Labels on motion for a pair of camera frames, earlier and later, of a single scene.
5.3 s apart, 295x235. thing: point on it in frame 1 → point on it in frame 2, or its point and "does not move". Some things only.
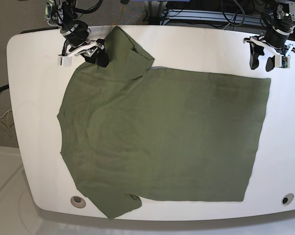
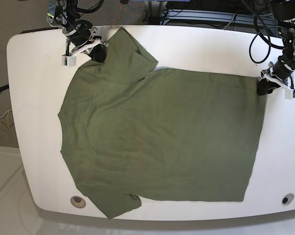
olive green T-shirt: [130, 129] does not move
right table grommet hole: [287, 199] does not move
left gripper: [274, 39] → [280, 72]
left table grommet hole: [78, 201] does not move
